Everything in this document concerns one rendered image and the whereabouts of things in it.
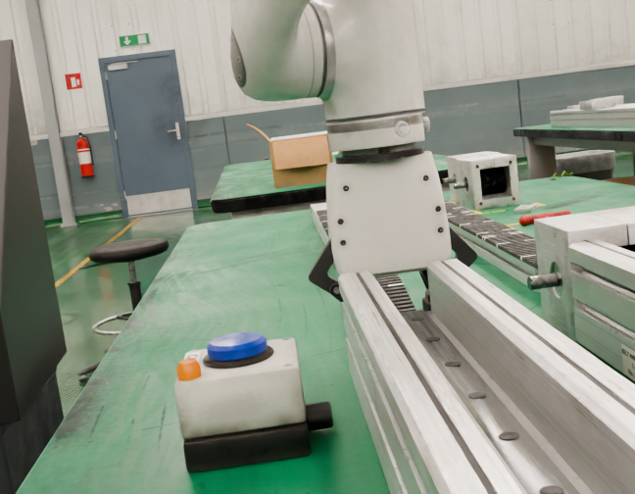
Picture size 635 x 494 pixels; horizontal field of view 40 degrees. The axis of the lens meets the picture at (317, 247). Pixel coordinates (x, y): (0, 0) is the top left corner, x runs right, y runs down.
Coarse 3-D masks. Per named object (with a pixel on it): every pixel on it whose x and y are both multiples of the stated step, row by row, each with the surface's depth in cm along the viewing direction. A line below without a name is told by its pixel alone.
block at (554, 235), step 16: (624, 208) 79; (544, 224) 76; (560, 224) 74; (576, 224) 73; (592, 224) 72; (608, 224) 71; (624, 224) 70; (544, 240) 77; (560, 240) 72; (576, 240) 70; (608, 240) 70; (624, 240) 70; (544, 256) 77; (560, 256) 73; (544, 272) 78; (560, 272) 74; (544, 288) 78; (560, 288) 75; (544, 304) 79; (560, 304) 75; (576, 304) 71; (544, 320) 80; (560, 320) 75
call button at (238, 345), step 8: (224, 336) 58; (232, 336) 58; (240, 336) 58; (248, 336) 57; (256, 336) 57; (264, 336) 58; (208, 344) 57; (216, 344) 57; (224, 344) 56; (232, 344) 56; (240, 344) 56; (248, 344) 56; (256, 344) 56; (264, 344) 57; (208, 352) 57; (216, 352) 56; (224, 352) 56; (232, 352) 56; (240, 352) 56; (248, 352) 56; (256, 352) 56; (224, 360) 56
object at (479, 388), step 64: (384, 320) 53; (448, 320) 63; (512, 320) 49; (384, 384) 43; (448, 384) 39; (512, 384) 47; (576, 384) 37; (384, 448) 48; (448, 448) 32; (512, 448) 38; (576, 448) 37
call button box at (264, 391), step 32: (192, 352) 60; (288, 352) 57; (192, 384) 54; (224, 384) 54; (256, 384) 54; (288, 384) 54; (192, 416) 54; (224, 416) 54; (256, 416) 54; (288, 416) 54; (320, 416) 58; (192, 448) 54; (224, 448) 54; (256, 448) 54; (288, 448) 55
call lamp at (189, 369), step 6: (186, 360) 54; (192, 360) 54; (180, 366) 54; (186, 366) 54; (192, 366) 54; (198, 366) 54; (180, 372) 54; (186, 372) 54; (192, 372) 54; (198, 372) 54; (180, 378) 54; (186, 378) 54; (192, 378) 54
